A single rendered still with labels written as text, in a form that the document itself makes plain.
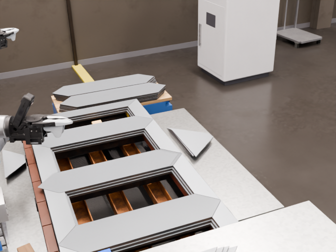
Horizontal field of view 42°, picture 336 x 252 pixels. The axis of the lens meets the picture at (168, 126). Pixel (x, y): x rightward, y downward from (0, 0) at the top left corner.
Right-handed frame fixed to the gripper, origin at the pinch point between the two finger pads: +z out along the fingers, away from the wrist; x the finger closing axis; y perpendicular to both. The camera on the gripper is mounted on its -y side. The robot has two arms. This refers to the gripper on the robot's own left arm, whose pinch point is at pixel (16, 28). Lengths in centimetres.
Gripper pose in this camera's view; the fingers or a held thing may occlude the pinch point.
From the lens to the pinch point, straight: 262.8
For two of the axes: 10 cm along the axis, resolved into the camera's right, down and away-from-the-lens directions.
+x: 7.7, 4.0, -5.0
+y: -0.8, 8.4, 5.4
